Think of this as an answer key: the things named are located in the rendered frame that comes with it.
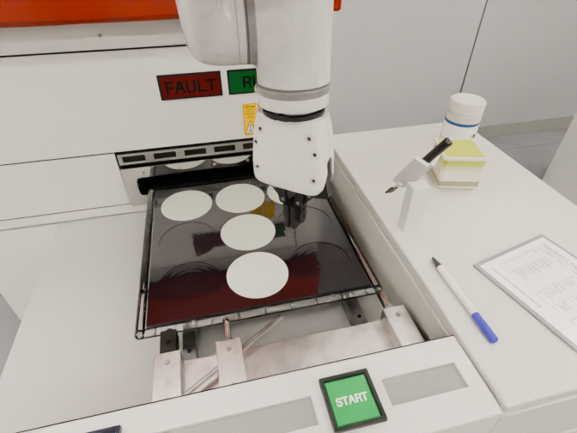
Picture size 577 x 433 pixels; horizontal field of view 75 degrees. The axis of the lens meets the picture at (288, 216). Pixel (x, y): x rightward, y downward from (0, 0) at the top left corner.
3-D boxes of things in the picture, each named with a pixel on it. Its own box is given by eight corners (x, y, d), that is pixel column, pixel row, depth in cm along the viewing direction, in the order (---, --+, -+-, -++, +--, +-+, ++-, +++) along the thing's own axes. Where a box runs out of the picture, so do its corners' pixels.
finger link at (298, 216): (288, 189, 50) (289, 228, 54) (310, 195, 49) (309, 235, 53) (300, 179, 53) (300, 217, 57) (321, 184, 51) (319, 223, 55)
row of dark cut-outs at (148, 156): (120, 164, 79) (117, 154, 78) (320, 141, 87) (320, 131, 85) (119, 165, 79) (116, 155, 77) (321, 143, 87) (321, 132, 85)
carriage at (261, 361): (157, 378, 53) (152, 367, 51) (397, 326, 59) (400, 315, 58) (154, 438, 47) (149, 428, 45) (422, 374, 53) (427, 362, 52)
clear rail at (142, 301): (148, 193, 81) (147, 187, 80) (155, 192, 81) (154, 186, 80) (135, 343, 53) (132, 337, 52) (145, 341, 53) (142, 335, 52)
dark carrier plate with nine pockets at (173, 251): (155, 193, 80) (154, 191, 80) (311, 173, 86) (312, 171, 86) (147, 329, 54) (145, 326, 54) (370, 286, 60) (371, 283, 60)
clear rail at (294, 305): (136, 334, 54) (133, 328, 53) (379, 288, 61) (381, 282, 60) (135, 343, 53) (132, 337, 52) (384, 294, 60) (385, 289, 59)
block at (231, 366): (217, 353, 53) (215, 341, 51) (241, 348, 53) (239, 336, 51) (223, 411, 47) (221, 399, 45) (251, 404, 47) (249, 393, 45)
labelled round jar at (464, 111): (433, 135, 85) (443, 94, 79) (460, 131, 87) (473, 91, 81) (450, 150, 80) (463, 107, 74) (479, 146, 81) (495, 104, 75)
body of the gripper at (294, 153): (239, 101, 44) (247, 184, 51) (318, 116, 40) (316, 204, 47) (273, 85, 50) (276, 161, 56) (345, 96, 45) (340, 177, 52)
